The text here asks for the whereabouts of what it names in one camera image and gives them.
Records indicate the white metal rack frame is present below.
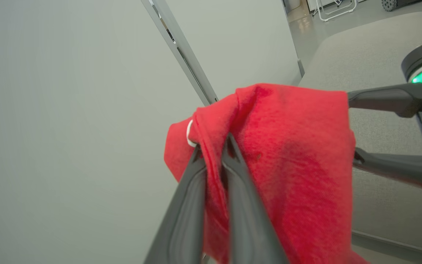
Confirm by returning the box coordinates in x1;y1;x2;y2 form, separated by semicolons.
312;0;358;22

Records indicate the red clothing item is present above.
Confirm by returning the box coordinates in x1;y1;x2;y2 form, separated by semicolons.
164;83;369;264

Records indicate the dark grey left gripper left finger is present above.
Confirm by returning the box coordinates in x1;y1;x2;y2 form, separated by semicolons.
143;145;207;264

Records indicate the grey fabric sofa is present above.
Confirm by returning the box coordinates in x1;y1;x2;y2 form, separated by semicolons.
299;11;422;257

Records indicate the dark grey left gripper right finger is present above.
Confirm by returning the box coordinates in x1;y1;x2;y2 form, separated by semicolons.
221;133;288;264

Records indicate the grey metal partition post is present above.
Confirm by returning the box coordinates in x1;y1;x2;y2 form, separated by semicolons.
141;0;219;107

